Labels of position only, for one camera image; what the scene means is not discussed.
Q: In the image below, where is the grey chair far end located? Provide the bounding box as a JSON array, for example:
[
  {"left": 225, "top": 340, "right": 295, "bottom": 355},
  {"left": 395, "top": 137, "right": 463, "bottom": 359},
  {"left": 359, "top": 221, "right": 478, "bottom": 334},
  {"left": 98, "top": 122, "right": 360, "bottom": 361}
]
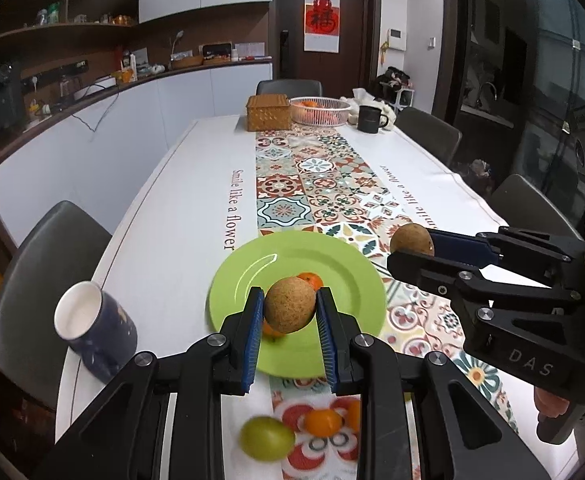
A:
[{"left": 256, "top": 79, "right": 323, "bottom": 99}]

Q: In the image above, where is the red fu door poster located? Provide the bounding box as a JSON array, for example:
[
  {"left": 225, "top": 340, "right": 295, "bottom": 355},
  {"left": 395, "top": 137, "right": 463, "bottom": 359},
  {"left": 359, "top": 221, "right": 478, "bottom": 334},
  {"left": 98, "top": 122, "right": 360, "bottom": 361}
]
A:
[{"left": 303, "top": 0, "right": 341, "bottom": 54}]

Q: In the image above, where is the grey chair right far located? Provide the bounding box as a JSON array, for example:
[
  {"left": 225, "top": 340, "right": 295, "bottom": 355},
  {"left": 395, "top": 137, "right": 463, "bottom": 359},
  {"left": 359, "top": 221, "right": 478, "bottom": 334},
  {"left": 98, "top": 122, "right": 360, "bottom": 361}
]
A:
[{"left": 396, "top": 107, "right": 463, "bottom": 167}]

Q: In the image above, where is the black mug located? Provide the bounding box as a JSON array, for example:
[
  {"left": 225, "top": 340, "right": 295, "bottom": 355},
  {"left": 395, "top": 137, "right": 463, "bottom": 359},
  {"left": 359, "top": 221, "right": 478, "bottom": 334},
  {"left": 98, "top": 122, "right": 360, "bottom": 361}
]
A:
[{"left": 358, "top": 105, "right": 389, "bottom": 134}]

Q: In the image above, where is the grey chair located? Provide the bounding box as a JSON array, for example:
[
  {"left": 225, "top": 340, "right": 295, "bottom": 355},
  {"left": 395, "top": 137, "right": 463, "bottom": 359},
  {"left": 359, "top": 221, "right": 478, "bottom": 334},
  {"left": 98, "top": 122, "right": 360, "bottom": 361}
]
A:
[
  {"left": 487, "top": 174, "right": 582, "bottom": 240},
  {"left": 0, "top": 200, "right": 111, "bottom": 412},
  {"left": 396, "top": 107, "right": 463, "bottom": 167}
]

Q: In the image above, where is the grey chair near left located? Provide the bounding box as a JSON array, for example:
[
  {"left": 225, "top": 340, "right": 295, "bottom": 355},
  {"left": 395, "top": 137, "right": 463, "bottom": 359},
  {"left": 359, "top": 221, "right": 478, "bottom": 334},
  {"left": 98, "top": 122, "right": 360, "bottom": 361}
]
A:
[{"left": 0, "top": 200, "right": 111, "bottom": 412}]

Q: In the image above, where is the patterned table runner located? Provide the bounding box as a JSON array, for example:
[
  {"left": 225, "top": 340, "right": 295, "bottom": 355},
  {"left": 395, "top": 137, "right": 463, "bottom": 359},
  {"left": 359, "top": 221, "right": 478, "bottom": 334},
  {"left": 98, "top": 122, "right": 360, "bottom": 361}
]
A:
[{"left": 254, "top": 121, "right": 522, "bottom": 480}]

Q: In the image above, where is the wire fruit basket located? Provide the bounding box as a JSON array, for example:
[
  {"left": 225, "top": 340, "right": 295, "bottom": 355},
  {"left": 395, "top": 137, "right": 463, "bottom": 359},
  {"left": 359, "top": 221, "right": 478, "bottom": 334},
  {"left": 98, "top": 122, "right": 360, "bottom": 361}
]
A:
[{"left": 289, "top": 96, "right": 351, "bottom": 127}]

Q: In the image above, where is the grey chair right near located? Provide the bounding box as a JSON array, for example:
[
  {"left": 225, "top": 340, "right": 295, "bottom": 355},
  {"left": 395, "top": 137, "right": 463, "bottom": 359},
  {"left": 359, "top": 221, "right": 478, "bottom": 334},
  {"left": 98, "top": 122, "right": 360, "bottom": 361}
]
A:
[{"left": 487, "top": 174, "right": 582, "bottom": 240}]

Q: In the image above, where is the orange tangerine with stem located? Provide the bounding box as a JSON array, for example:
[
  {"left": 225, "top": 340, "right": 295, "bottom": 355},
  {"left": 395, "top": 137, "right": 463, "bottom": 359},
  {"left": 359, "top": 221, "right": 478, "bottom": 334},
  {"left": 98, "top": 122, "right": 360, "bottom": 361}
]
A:
[{"left": 298, "top": 272, "right": 324, "bottom": 292}]

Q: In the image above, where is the white cloth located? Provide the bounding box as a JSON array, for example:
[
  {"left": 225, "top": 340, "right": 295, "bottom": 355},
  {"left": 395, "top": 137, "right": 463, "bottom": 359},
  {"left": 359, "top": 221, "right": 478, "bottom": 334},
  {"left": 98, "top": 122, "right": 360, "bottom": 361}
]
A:
[{"left": 339, "top": 88, "right": 397, "bottom": 131}]

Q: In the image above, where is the person's right hand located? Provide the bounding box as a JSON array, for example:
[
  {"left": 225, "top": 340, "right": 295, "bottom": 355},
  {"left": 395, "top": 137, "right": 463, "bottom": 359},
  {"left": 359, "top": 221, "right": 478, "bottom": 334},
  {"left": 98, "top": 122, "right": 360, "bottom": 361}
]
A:
[{"left": 533, "top": 387, "right": 570, "bottom": 418}]

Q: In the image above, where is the green plate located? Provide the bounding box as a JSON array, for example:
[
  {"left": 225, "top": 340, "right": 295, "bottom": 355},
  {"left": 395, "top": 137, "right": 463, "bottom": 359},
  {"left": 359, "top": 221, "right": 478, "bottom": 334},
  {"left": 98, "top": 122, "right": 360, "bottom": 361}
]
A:
[{"left": 209, "top": 231, "right": 387, "bottom": 379}]

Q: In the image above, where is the woven wicker box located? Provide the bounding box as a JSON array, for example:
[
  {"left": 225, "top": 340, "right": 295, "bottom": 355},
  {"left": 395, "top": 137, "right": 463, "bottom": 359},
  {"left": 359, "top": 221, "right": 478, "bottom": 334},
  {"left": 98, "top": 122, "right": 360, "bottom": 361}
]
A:
[{"left": 246, "top": 94, "right": 291, "bottom": 131}]

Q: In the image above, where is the large green apple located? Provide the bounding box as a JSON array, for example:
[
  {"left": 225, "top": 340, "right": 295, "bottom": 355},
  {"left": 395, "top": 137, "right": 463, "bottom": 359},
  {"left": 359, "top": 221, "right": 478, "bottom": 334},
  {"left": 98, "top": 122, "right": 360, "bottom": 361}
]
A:
[{"left": 238, "top": 416, "right": 296, "bottom": 463}]

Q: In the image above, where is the dark blue mug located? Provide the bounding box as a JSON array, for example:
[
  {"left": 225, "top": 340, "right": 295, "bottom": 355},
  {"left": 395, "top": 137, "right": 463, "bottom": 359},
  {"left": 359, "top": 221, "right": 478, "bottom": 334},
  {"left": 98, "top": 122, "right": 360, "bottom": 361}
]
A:
[{"left": 54, "top": 281, "right": 137, "bottom": 384}]

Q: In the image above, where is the black water dispenser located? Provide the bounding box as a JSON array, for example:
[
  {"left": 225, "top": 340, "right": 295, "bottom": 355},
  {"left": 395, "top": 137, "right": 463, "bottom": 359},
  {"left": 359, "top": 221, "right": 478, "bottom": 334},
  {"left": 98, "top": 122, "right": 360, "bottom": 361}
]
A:
[{"left": 0, "top": 62, "right": 26, "bottom": 136}]

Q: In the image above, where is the small orange tangerine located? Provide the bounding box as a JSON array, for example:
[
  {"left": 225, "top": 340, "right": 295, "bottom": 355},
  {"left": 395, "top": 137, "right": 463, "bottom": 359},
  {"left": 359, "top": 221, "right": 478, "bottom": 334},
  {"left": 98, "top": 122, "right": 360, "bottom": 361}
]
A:
[
  {"left": 303, "top": 408, "right": 343, "bottom": 439},
  {"left": 343, "top": 399, "right": 362, "bottom": 434}
]

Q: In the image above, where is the brown longan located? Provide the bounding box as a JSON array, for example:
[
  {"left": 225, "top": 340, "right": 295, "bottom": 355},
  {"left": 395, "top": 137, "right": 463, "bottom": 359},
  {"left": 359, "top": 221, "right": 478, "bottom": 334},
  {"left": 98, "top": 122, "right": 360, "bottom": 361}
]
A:
[
  {"left": 264, "top": 276, "right": 317, "bottom": 334},
  {"left": 390, "top": 223, "right": 435, "bottom": 256}
]

